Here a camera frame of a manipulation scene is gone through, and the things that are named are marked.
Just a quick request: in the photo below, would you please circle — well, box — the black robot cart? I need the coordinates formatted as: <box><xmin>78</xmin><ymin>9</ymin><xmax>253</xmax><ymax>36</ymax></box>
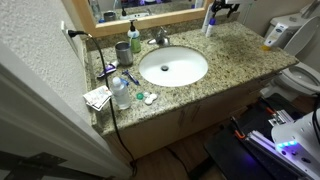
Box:
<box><xmin>203</xmin><ymin>93</ymin><xmax>320</xmax><ymax>180</ymax></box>

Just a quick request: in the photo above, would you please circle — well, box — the white oval sink basin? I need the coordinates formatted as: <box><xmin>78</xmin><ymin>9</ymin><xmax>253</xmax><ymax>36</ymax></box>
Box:
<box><xmin>138</xmin><ymin>45</ymin><xmax>209</xmax><ymax>88</ymax></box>

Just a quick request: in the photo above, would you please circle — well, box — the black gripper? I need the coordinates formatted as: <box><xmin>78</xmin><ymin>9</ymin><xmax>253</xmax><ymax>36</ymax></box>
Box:
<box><xmin>210</xmin><ymin>0</ymin><xmax>240</xmax><ymax>19</ymax></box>

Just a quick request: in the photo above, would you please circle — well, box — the white toilet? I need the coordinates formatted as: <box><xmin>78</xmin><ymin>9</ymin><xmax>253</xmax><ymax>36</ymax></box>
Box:
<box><xmin>259</xmin><ymin>13</ymin><xmax>320</xmax><ymax>103</ymax></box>

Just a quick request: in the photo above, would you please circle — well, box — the wooden framed wall mirror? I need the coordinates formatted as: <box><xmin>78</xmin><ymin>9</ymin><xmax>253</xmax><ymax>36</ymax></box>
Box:
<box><xmin>72</xmin><ymin>0</ymin><xmax>215</xmax><ymax>38</ymax></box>

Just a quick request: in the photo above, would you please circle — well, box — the clear plastic water bottle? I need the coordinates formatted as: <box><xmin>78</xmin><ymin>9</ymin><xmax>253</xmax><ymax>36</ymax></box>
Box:
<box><xmin>110</xmin><ymin>76</ymin><xmax>132</xmax><ymax>111</ymax></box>

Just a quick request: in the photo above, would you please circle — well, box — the green soap pump bottle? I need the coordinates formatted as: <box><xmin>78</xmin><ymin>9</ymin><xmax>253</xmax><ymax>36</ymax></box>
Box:
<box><xmin>127</xmin><ymin>19</ymin><xmax>142</xmax><ymax>54</ymax></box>

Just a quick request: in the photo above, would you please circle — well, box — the chrome sink faucet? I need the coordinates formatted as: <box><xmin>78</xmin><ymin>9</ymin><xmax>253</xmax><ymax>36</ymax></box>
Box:
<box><xmin>147</xmin><ymin>27</ymin><xmax>172</xmax><ymax>47</ymax></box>

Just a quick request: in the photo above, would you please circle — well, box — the grey metal tumbler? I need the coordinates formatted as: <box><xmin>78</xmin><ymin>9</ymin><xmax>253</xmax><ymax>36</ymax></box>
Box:
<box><xmin>114</xmin><ymin>41</ymin><xmax>135</xmax><ymax>67</ymax></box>

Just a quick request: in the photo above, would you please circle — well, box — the white lotion tube yellow cap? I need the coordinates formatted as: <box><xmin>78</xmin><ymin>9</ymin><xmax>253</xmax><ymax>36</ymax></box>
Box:
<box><xmin>260</xmin><ymin>22</ymin><xmax>290</xmax><ymax>52</ymax></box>

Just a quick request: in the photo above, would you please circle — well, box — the black power cable with plug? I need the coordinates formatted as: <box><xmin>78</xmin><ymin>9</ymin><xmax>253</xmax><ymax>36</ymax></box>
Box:
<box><xmin>67</xmin><ymin>29</ymin><xmax>138</xmax><ymax>177</ymax></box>

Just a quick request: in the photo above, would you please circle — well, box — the white contact lens case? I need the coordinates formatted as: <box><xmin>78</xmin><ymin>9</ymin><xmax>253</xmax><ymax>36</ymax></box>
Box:
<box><xmin>143</xmin><ymin>91</ymin><xmax>159</xmax><ymax>106</ymax></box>

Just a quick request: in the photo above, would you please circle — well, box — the white door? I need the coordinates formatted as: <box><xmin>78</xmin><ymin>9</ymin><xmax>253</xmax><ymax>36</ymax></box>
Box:
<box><xmin>0</xmin><ymin>41</ymin><xmax>133</xmax><ymax>180</ymax></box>

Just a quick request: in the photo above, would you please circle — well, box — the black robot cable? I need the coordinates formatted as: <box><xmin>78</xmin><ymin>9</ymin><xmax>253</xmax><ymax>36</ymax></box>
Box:
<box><xmin>310</xmin><ymin>94</ymin><xmax>320</xmax><ymax>146</ymax></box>

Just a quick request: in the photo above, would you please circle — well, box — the blue razor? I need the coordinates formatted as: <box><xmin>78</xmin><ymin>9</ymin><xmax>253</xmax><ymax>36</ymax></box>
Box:
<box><xmin>121</xmin><ymin>69</ymin><xmax>141</xmax><ymax>87</ymax></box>

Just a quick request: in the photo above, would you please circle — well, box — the purple toothpaste tube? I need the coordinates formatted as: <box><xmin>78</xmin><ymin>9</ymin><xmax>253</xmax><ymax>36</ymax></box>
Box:
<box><xmin>96</xmin><ymin>60</ymin><xmax>120</xmax><ymax>80</ymax></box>

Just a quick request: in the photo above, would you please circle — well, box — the beige vanity cabinet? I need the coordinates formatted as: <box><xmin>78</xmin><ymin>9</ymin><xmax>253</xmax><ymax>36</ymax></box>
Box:
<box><xmin>103</xmin><ymin>71</ymin><xmax>278</xmax><ymax>163</ymax></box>

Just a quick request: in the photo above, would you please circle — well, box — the white wall outlet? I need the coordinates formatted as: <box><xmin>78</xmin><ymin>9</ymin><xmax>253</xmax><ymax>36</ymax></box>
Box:
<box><xmin>60</xmin><ymin>20</ymin><xmax>81</xmax><ymax>56</ymax></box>

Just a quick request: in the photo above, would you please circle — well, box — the silver aluminium rail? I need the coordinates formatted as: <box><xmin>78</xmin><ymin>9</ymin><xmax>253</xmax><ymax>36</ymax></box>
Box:
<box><xmin>245</xmin><ymin>109</ymin><xmax>303</xmax><ymax>176</ymax></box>

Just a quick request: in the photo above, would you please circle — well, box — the small white bottle blue cap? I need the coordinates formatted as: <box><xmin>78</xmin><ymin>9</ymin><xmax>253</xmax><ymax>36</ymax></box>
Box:
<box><xmin>205</xmin><ymin>17</ymin><xmax>217</xmax><ymax>39</ymax></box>

